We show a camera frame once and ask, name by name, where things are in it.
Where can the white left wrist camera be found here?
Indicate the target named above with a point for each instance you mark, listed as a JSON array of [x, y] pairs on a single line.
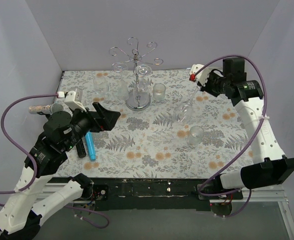
[[72, 99]]

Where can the black microphone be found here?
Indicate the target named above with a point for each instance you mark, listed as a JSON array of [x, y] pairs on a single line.
[[81, 149]]

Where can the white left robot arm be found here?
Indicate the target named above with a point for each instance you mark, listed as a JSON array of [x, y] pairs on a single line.
[[21, 217]]

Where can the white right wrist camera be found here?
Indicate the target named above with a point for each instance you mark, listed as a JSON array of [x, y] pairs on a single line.
[[199, 74]]

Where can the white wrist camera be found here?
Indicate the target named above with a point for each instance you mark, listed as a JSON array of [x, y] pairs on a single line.
[[72, 99], [199, 74]]

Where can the ribbed stemmed wine glass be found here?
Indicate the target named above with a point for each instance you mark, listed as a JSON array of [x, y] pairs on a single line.
[[123, 92]]

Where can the black base frame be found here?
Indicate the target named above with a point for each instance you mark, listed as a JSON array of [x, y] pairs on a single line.
[[146, 194]]

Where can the clear wine glass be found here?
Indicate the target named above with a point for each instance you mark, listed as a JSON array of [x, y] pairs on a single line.
[[100, 85], [142, 72], [184, 111]]

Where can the short glass front right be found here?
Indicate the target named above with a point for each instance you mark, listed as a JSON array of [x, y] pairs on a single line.
[[195, 136]]

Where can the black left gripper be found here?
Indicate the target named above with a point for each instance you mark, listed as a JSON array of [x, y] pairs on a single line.
[[95, 120]]

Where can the chrome wine glass rack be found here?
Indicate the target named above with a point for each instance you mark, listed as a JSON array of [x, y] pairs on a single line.
[[137, 59]]

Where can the glitter silver microphone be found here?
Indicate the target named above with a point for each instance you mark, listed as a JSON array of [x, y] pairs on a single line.
[[45, 109]]

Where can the ribbed short glass near rack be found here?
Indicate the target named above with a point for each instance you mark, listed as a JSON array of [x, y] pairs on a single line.
[[159, 92]]

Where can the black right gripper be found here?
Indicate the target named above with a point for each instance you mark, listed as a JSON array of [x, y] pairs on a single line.
[[208, 85]]

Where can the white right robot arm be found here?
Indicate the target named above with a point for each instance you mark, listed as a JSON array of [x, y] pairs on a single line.
[[270, 164]]

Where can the floral table cloth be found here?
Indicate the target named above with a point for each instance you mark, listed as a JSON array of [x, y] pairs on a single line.
[[149, 143]]

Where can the blue microphone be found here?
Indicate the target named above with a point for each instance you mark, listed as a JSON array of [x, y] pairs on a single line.
[[90, 146]]

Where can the clear wine glass back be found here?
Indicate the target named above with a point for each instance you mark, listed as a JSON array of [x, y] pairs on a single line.
[[100, 85]]

